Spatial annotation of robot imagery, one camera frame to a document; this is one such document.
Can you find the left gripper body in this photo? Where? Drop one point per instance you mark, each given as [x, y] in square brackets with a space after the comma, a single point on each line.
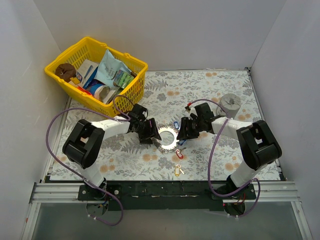
[146, 128]

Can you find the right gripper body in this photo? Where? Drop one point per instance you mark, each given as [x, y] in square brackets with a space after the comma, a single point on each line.
[189, 127]

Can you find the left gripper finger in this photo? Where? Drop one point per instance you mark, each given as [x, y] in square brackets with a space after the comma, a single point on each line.
[145, 137]
[153, 130]

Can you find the blue key tag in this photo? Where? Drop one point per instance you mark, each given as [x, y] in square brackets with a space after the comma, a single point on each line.
[176, 124]
[181, 142]

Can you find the red key tag with key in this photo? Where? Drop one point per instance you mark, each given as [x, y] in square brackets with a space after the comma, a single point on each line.
[179, 154]

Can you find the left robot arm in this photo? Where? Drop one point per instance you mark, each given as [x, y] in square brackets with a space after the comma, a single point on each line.
[83, 145]

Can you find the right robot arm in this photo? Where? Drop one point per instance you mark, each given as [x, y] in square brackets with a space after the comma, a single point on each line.
[258, 144]

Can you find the grey wrapped can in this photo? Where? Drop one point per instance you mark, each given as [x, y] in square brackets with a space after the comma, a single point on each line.
[229, 105]

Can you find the floral patterned table mat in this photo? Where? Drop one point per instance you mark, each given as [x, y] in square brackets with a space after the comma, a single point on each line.
[166, 93]

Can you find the yellow key tag with key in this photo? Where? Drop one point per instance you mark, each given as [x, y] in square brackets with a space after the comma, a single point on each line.
[178, 170]

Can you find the grey brown pouch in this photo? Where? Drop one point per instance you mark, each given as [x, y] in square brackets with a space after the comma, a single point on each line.
[105, 94]

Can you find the green snack packet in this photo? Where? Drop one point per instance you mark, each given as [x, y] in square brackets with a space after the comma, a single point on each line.
[122, 79]

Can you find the light blue chips bag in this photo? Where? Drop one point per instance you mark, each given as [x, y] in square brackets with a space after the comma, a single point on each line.
[108, 69]

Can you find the white blue box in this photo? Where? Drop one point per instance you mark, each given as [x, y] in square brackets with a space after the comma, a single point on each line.
[86, 73]

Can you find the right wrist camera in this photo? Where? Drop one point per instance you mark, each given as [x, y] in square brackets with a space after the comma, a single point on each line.
[190, 108]

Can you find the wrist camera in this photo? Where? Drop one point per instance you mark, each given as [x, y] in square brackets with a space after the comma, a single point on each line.
[190, 108]
[138, 112]

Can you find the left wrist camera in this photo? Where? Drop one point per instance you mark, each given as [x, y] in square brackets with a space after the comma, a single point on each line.
[138, 112]

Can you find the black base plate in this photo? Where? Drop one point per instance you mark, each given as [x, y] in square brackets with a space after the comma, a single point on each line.
[165, 195]

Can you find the aluminium frame rail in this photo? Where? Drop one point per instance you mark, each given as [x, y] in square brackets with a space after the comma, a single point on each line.
[40, 195]

